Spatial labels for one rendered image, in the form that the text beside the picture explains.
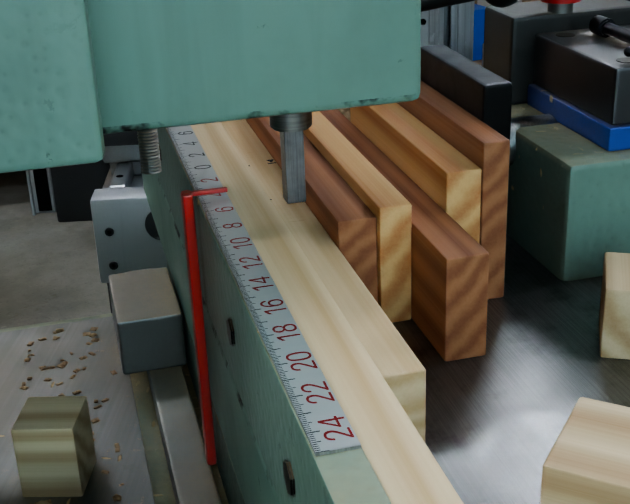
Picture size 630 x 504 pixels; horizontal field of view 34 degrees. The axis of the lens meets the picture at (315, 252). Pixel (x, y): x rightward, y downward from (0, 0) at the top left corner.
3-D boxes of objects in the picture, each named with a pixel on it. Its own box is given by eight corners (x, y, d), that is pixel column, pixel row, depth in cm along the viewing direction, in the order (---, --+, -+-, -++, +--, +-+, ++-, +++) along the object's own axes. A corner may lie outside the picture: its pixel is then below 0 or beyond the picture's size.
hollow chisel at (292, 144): (306, 201, 47) (301, 95, 45) (287, 204, 47) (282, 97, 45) (301, 195, 48) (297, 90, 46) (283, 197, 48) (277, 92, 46)
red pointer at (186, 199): (248, 459, 52) (228, 190, 46) (207, 467, 52) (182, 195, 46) (245, 450, 53) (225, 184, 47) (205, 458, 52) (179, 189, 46)
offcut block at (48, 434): (22, 498, 52) (9, 429, 51) (39, 461, 55) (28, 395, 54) (83, 497, 52) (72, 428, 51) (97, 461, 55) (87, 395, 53)
